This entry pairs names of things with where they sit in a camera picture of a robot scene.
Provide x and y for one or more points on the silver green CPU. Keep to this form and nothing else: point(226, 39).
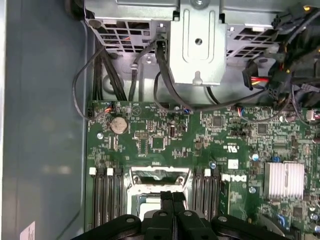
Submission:
point(150, 207)

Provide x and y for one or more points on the black PC case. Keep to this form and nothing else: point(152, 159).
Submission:
point(45, 100)

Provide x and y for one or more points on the CPU socket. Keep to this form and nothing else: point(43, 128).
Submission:
point(132, 200)

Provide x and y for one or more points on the green motherboard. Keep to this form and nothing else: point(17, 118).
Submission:
point(175, 150)

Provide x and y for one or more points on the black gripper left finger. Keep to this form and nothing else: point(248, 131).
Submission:
point(165, 225)

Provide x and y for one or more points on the silver finned heatsink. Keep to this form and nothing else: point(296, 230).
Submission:
point(283, 180)

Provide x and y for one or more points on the silver coin cell battery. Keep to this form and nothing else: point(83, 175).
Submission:
point(119, 125)

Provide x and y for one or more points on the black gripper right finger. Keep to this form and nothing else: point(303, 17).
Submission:
point(190, 227)

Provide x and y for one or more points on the silver metal drive cage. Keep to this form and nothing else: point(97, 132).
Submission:
point(197, 62)

